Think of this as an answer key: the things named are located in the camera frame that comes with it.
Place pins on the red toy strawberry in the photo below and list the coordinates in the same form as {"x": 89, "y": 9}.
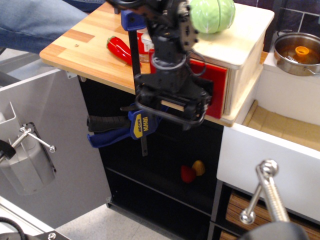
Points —
{"x": 187, "y": 174}

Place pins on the black metal drawer handle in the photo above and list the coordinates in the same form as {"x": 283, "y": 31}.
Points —
{"x": 174, "y": 95}

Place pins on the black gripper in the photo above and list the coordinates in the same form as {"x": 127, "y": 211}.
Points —
{"x": 194, "y": 112}

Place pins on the grey open cabinet door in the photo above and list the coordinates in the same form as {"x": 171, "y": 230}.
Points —
{"x": 55, "y": 104}

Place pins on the green toy cabbage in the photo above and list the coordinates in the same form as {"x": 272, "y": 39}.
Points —
{"x": 212, "y": 16}

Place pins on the red toy chili pepper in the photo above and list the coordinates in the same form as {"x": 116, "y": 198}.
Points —
{"x": 119, "y": 49}

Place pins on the stainless steel pot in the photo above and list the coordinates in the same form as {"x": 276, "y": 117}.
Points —
{"x": 287, "y": 60}

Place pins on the light plywood box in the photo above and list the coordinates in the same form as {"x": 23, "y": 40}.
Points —
{"x": 238, "y": 49}

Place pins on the red front wooden drawer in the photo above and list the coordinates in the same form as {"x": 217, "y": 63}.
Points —
{"x": 213, "y": 73}

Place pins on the orange toy in pot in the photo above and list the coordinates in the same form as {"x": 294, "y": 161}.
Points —
{"x": 302, "y": 51}

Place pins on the white toy sink unit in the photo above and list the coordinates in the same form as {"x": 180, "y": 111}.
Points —
{"x": 243, "y": 148}

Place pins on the blue jeans leg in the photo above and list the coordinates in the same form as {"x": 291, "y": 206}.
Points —
{"x": 32, "y": 25}

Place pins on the yellow toy fruit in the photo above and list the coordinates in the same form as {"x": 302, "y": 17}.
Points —
{"x": 199, "y": 168}

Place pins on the red lidded clear jar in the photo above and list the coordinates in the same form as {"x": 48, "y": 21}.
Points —
{"x": 144, "y": 45}

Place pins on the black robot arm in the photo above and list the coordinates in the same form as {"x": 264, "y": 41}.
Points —
{"x": 169, "y": 25}

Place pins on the silver clamp screw right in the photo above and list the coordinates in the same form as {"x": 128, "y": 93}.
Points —
{"x": 280, "y": 227}

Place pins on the black shelf cabinet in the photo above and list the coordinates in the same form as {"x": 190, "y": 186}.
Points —
{"x": 151, "y": 188}

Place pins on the blue Irwin bar clamp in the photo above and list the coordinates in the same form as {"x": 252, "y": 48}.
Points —
{"x": 138, "y": 124}

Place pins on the white plastic door bin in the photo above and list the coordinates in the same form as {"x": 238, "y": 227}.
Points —
{"x": 24, "y": 157}

